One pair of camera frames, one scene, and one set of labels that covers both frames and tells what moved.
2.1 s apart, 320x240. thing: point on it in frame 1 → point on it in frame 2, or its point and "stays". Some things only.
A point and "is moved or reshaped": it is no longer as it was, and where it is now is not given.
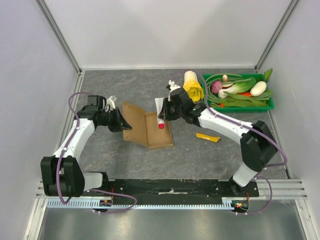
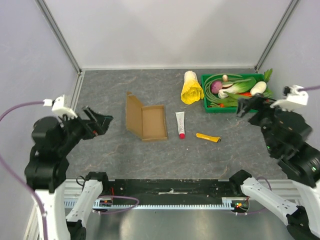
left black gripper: [120, 124] → [103, 122]
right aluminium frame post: [288, 13] stays
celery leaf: [267, 74] stays
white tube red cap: [159, 102] → [180, 119]
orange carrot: [245, 93] stays
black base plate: [177, 189] stays
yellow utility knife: [214, 139] stays
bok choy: [238, 87] stays
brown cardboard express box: [145, 130] is moved or reshaped
